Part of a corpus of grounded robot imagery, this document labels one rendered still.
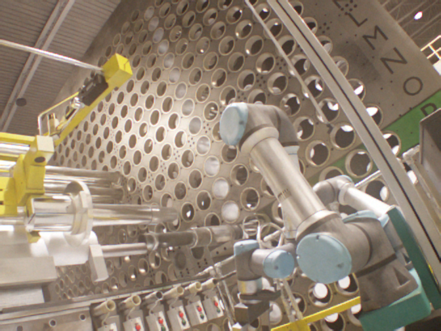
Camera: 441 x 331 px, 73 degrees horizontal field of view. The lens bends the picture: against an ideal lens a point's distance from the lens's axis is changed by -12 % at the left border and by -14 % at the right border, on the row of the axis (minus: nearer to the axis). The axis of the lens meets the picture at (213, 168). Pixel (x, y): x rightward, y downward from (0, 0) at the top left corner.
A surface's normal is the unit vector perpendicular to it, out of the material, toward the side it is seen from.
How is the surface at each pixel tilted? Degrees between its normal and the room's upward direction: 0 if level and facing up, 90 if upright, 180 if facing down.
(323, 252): 97
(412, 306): 90
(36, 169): 134
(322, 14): 90
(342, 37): 90
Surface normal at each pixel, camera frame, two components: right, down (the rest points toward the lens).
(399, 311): -0.55, -0.16
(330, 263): -0.75, 0.16
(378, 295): -0.76, -0.31
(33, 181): 0.73, 0.21
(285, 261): 0.57, -0.12
